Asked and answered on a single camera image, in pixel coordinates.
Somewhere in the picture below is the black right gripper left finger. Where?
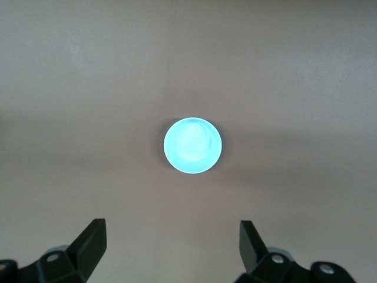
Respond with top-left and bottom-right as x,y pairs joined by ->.
0,218 -> 107,283

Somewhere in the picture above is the light blue bowl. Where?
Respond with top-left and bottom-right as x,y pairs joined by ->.
163,117 -> 223,175

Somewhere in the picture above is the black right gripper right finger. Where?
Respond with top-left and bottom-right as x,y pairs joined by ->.
235,220 -> 359,283

